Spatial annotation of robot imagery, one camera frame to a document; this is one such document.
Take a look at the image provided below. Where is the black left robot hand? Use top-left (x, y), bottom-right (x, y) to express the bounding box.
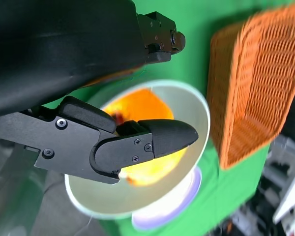
top-left (0, 0), bottom-right (199, 185)

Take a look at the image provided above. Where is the orange ring-shaped bread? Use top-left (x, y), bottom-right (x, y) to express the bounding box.
top-left (102, 88), bottom-right (187, 187)

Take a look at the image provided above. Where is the pale green bowl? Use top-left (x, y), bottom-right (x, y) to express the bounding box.
top-left (63, 78), bottom-right (211, 219)

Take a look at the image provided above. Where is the lavender round plate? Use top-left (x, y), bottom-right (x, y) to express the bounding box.
top-left (131, 167), bottom-right (202, 232)

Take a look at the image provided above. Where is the orange wicker basket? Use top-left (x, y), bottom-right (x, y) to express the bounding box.
top-left (206, 2), bottom-right (295, 170)

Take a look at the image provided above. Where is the green tablecloth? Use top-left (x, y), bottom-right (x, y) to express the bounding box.
top-left (0, 0), bottom-right (273, 236)

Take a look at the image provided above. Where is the grey metal frame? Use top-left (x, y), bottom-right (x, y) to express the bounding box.
top-left (272, 157), bottom-right (295, 236)

